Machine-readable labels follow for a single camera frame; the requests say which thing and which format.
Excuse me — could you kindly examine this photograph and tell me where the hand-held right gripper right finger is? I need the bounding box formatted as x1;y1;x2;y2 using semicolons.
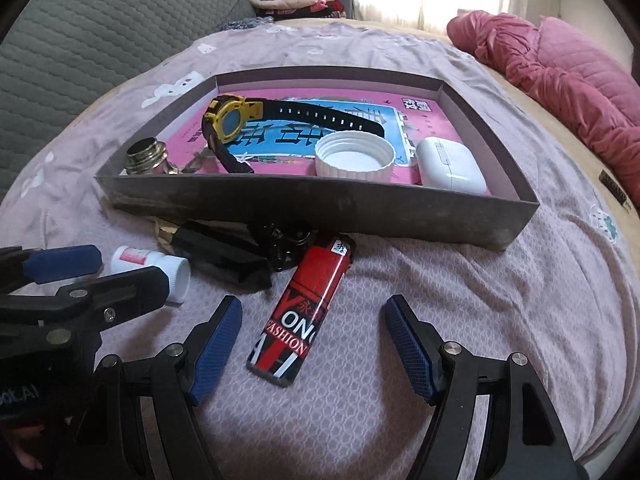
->
382;295;586;480

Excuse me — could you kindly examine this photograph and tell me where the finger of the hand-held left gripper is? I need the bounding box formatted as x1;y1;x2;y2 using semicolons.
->
0;266;169;334
0;244;103;289

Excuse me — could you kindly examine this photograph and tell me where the pink book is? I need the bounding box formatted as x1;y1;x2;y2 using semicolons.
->
162;92;451;186

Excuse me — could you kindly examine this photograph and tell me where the yellow black wristwatch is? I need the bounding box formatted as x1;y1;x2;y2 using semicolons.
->
202;96;386;175

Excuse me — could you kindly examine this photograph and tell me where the small dark label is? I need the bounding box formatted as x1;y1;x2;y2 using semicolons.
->
599;170;632;209

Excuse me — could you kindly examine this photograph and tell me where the red black lighter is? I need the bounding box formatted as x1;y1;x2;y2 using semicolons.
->
246;235;357;389

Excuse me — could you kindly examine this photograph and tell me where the person's left hand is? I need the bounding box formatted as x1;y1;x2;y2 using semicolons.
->
0;422;48;471

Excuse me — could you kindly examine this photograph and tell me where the purple printed bed sheet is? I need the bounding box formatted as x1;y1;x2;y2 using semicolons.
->
0;19;626;480

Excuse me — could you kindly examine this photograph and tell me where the grey cardboard box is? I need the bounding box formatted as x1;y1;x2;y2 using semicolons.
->
95;71;541;252

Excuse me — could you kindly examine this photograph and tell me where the white earbuds case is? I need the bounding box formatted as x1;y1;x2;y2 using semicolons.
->
416;136;488;196

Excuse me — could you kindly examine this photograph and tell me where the brass pipe fitting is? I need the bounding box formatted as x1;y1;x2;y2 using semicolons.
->
125;138;179;177

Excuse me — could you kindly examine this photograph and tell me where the pink quilt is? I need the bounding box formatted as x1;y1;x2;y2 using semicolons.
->
446;10;640;197

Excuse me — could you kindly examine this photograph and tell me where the grey quilted headboard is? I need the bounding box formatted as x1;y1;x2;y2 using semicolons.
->
0;0;256;202

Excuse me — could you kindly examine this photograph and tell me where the dark patterned cloth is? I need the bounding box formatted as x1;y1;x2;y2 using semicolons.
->
220;15;274;34

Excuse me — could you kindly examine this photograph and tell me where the black perfume bottle gold cap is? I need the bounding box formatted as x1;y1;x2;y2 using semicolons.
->
154;217;274;294

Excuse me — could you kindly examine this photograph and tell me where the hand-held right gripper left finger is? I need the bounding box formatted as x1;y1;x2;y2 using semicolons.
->
75;295;244;480

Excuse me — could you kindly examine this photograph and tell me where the small white bottle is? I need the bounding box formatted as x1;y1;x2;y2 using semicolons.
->
111;246;192;305

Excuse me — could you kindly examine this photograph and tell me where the white ribbed jar lid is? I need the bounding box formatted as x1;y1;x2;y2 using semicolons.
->
314;131;396;180

